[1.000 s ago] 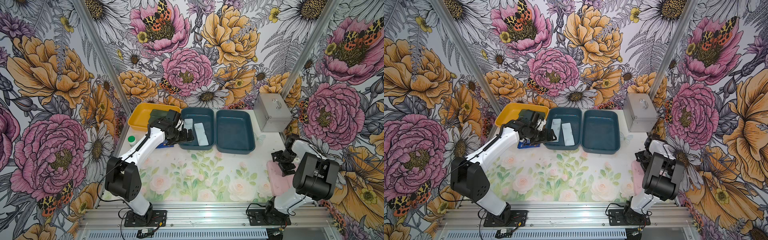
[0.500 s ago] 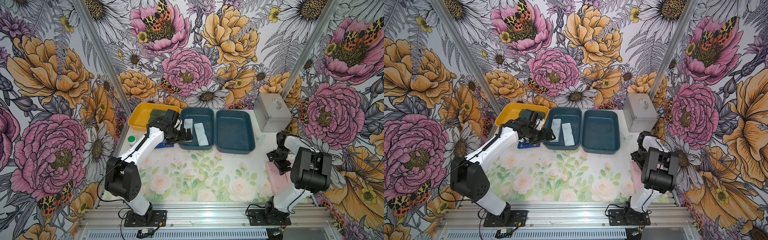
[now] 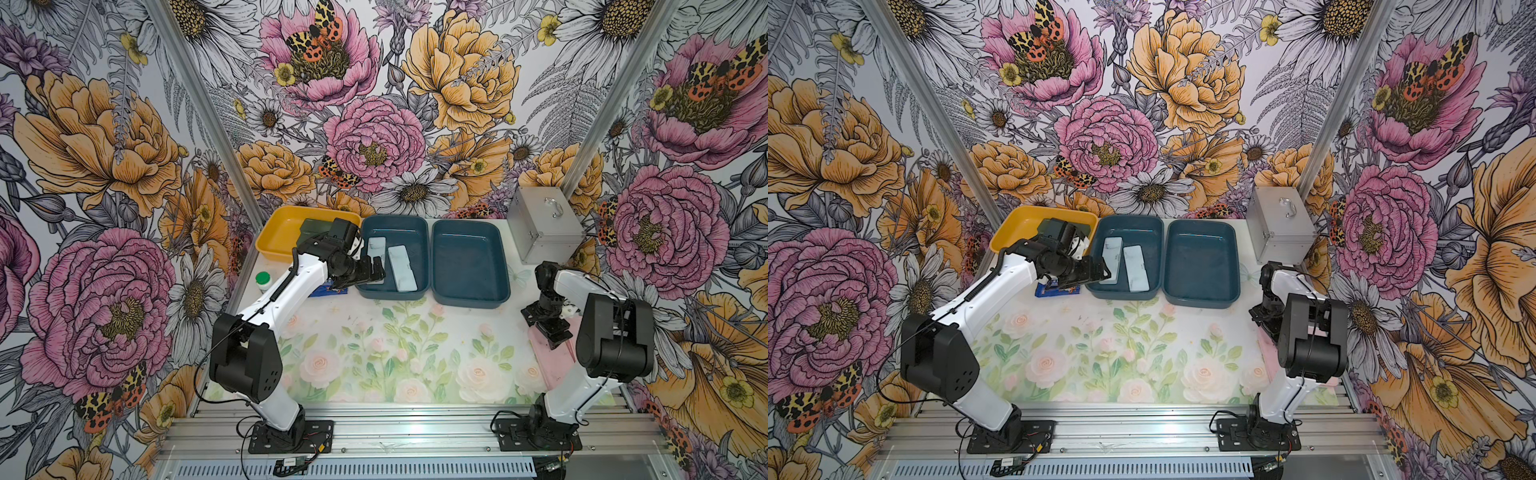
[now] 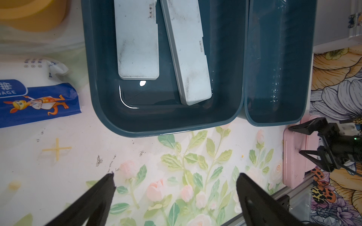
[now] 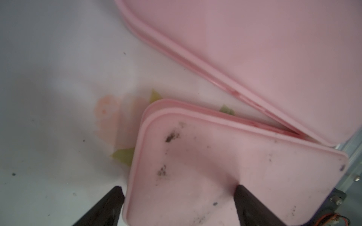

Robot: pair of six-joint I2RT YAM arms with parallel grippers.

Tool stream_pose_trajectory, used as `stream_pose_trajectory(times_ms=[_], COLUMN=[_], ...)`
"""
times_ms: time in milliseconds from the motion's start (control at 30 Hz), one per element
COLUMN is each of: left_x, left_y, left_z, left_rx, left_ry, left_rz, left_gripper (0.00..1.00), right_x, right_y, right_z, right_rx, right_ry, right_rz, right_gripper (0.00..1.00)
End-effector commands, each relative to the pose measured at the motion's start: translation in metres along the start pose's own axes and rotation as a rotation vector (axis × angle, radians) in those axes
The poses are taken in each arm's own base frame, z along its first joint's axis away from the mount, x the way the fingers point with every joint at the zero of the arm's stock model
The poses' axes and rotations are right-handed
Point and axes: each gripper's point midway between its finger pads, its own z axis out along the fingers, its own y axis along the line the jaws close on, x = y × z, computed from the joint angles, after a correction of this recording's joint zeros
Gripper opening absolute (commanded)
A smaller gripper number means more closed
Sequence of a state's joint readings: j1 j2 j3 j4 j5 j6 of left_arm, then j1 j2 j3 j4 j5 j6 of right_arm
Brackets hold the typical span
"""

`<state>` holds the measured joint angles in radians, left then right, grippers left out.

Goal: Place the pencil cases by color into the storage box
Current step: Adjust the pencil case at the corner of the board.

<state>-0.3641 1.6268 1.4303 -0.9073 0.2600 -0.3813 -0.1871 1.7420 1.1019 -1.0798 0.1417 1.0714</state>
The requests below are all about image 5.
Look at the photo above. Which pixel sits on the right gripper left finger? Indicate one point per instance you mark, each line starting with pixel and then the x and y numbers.
pixel 106 212

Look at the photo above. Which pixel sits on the pink pencil case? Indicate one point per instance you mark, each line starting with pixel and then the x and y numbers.
pixel 297 62
pixel 188 161

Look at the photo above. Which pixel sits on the aluminium front rail frame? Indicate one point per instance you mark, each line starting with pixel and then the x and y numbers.
pixel 351 182

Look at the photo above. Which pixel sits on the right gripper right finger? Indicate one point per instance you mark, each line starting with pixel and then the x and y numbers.
pixel 251 212

